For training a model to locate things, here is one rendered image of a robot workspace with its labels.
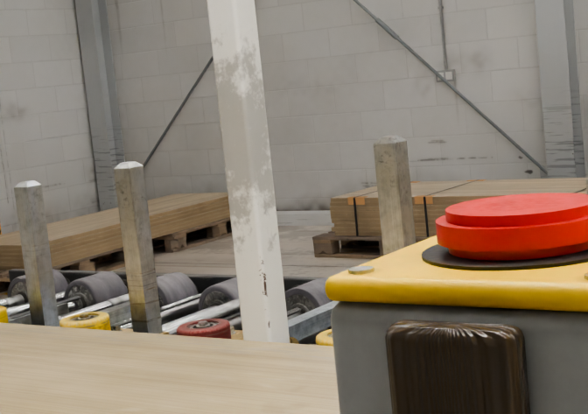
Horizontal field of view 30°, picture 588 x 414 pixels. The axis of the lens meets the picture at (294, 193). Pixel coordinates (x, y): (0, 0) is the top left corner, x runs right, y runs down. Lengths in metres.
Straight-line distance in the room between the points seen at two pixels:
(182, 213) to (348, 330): 8.24
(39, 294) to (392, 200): 0.76
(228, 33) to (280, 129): 7.59
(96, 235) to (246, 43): 6.32
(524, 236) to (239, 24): 1.26
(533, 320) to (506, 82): 7.84
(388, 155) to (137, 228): 0.50
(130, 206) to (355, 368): 1.58
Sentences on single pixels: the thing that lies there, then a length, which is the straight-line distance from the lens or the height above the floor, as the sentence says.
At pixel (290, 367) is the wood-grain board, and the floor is 0.90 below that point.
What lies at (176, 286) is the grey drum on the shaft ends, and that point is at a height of 0.84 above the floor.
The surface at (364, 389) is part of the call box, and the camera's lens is 0.25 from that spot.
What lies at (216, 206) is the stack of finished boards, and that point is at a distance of 8.83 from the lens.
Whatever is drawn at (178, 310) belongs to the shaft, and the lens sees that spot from 2.28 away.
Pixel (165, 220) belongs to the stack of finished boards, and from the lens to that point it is 8.35.
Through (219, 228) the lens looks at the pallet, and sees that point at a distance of 8.78.
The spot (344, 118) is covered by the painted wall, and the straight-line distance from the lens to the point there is 8.73.
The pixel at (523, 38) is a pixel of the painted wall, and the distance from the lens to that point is 8.00.
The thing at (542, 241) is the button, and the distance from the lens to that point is 0.25.
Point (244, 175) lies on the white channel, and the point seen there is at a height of 1.13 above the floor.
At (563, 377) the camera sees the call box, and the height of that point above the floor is 1.20.
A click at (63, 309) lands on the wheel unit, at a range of 2.46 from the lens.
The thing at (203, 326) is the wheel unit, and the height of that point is 0.91.
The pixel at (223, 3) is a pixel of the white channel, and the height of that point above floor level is 1.37.
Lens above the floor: 1.27
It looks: 6 degrees down
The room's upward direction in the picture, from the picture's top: 6 degrees counter-clockwise
